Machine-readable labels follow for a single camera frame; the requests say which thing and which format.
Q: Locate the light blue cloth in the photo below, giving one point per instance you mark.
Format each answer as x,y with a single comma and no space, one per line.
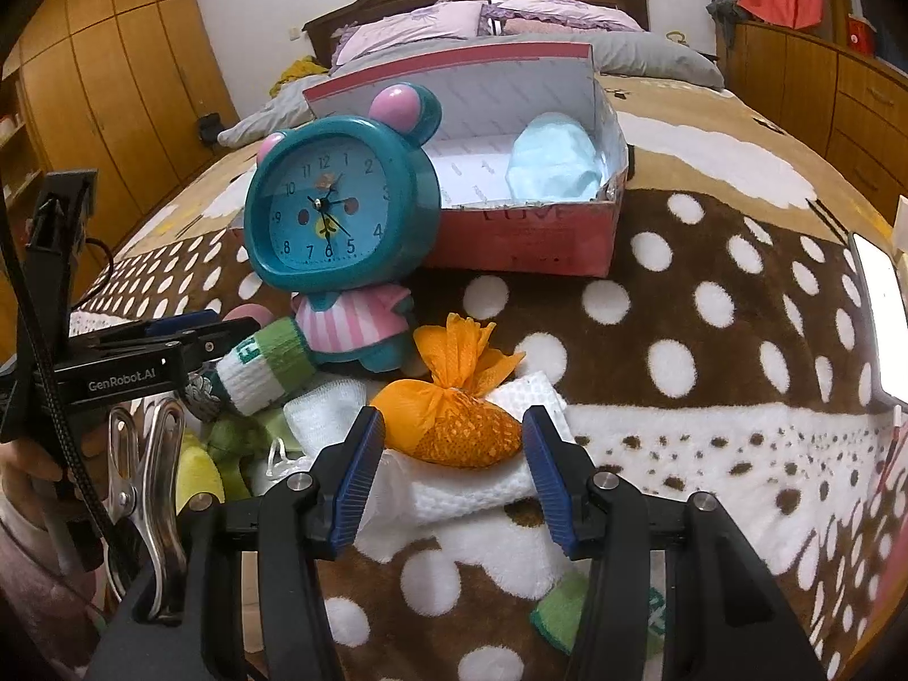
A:
553,156

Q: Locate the wooden dresser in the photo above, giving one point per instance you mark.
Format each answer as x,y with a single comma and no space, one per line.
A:
801,85

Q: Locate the pink cardboard box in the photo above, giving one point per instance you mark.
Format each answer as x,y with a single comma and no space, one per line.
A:
525,241

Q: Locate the pink plush piece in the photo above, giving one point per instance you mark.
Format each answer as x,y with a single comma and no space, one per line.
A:
247,313

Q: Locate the pink pillow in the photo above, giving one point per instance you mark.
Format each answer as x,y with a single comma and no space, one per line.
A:
567,14
411,28

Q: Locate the green satin ribbon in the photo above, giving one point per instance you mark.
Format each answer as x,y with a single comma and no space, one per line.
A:
227,440

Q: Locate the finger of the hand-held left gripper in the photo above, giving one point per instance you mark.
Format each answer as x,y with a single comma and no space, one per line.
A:
181,324
220,344

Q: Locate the green white knitted sleeve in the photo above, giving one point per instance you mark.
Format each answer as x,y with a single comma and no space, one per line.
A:
262,369

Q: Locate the green cloth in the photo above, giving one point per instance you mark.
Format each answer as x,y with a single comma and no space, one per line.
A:
560,613

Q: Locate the brown dotted printed blanket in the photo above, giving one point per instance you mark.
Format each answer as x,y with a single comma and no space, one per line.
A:
709,383

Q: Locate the yellow cloth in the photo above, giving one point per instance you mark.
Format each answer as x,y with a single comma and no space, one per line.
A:
298,72

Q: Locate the dark clothes pile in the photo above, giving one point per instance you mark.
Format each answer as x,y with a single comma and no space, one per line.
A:
723,1

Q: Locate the white waffle cloth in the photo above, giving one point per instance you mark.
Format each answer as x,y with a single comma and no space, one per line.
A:
461,500

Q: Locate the wooden wardrobe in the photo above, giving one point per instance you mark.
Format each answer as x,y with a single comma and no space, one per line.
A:
128,85

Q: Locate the teal doll alarm clock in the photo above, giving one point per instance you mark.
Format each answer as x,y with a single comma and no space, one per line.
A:
319,220

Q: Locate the metal spring clip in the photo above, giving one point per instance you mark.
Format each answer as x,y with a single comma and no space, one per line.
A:
152,496

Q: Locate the person's left hand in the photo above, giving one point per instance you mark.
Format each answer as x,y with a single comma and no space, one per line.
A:
28,460

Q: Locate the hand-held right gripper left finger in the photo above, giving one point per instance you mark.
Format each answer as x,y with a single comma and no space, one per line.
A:
358,472

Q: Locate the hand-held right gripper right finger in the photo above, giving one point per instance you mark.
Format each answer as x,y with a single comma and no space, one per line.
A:
550,486

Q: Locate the yellow sponge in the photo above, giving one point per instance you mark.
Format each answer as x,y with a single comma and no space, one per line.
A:
197,472

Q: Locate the orange mesh pouch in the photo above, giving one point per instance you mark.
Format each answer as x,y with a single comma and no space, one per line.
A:
454,422

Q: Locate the grey quilt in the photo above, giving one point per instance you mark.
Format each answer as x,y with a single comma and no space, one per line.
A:
660,60

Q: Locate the red container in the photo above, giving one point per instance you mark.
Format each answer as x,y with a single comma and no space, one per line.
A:
862,33

